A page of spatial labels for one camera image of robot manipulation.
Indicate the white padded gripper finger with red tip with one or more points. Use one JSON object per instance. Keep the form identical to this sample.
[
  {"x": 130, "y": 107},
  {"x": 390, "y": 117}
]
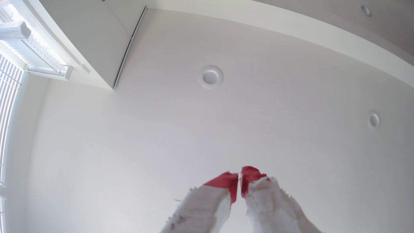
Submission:
[
  {"x": 200, "y": 207},
  {"x": 271, "y": 207}
]

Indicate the round recessed ceiling light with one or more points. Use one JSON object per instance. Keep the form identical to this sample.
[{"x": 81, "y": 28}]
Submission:
[
  {"x": 210, "y": 77},
  {"x": 374, "y": 119},
  {"x": 365, "y": 10}
]

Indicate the white window blind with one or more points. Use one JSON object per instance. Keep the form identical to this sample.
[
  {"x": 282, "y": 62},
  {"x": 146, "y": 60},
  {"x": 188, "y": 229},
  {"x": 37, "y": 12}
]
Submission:
[
  {"x": 8, "y": 113},
  {"x": 32, "y": 45}
]

